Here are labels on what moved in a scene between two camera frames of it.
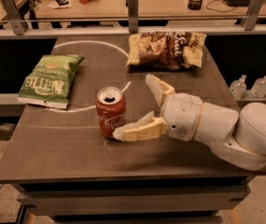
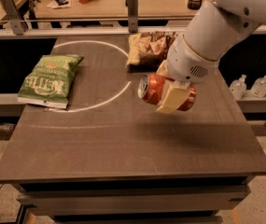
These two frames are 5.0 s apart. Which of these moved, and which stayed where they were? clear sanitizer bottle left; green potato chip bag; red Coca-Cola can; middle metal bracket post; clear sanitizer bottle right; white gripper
Moved: red Coca-Cola can; white gripper
Stayed: clear sanitizer bottle left; clear sanitizer bottle right; middle metal bracket post; green potato chip bag
